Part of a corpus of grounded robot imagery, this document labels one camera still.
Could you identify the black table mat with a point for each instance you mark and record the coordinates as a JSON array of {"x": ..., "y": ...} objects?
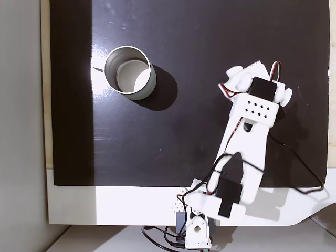
[{"x": 183, "y": 144}]

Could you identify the grey metal cup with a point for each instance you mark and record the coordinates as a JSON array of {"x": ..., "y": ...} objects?
[{"x": 150, "y": 89}]

